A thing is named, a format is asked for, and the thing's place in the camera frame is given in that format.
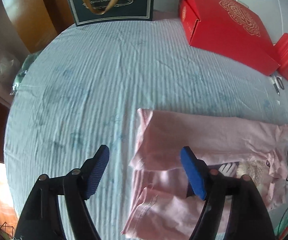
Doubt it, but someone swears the light blue striped bedsheet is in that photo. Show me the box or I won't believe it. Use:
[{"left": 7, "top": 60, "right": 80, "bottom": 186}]
[{"left": 4, "top": 18, "right": 288, "bottom": 239}]

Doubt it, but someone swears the wooden headboard frame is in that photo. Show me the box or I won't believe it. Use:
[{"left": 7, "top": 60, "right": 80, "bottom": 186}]
[{"left": 2, "top": 0, "right": 74, "bottom": 53}]

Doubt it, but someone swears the dark green gift bag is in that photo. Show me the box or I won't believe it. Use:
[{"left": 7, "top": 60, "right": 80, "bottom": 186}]
[{"left": 67, "top": 0, "right": 154, "bottom": 26}]

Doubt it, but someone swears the large red gift box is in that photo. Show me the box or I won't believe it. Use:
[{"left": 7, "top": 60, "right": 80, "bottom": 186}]
[{"left": 179, "top": 0, "right": 280, "bottom": 76}]

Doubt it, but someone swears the pink printed t-shirt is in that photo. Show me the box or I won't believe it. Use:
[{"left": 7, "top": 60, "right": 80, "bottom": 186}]
[{"left": 122, "top": 108, "right": 288, "bottom": 239}]

